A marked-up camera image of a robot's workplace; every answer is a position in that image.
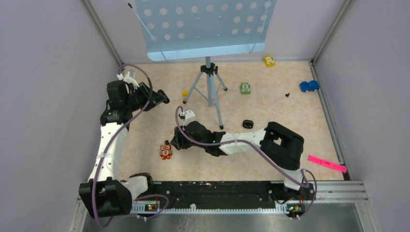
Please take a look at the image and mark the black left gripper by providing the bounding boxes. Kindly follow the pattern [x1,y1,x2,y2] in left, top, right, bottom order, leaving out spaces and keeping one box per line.
[124,81,167,112]

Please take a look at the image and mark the black earbuds charging case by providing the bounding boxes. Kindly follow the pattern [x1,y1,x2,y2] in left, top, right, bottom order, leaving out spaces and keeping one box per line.
[242,119,254,129]

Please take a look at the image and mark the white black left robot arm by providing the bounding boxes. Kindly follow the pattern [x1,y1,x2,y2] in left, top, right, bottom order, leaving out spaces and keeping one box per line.
[79,80,170,218]

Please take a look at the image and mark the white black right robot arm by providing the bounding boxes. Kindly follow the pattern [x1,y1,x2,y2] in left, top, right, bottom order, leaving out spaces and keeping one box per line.
[171,121,309,199]

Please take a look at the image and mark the small yellow cube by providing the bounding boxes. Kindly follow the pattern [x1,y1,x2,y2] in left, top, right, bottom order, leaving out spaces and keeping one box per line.
[182,90,189,97]

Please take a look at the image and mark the red owl number block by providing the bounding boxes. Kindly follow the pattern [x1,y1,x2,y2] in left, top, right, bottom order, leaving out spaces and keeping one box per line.
[160,144,172,160]

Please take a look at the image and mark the green monster toy block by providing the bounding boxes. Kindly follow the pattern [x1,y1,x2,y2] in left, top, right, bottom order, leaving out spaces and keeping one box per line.
[239,82,251,95]

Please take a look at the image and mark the yellow toy block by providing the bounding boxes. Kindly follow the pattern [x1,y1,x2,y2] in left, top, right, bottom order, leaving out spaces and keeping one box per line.
[264,56,276,67]

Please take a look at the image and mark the blue toy car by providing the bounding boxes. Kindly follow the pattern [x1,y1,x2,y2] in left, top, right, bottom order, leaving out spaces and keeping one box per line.
[299,80,320,92]

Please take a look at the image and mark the pink highlighter marker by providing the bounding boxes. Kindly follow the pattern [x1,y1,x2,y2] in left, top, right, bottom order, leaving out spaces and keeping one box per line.
[308,156,347,173]

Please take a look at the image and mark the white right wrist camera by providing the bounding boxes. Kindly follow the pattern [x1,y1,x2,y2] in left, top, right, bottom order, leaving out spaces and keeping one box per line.
[178,110,196,126]

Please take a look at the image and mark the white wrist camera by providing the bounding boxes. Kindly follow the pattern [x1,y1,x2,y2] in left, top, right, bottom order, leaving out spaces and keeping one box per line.
[117,71,140,90]
[178,110,196,126]

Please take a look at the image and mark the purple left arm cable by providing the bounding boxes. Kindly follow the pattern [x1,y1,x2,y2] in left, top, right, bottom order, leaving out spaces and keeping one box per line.
[91,64,170,228]

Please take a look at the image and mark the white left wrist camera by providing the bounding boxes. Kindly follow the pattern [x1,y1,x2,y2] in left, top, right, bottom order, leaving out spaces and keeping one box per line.
[117,71,140,90]

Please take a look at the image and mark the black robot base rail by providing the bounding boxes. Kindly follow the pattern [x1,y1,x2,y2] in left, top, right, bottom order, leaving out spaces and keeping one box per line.
[131,181,315,215]

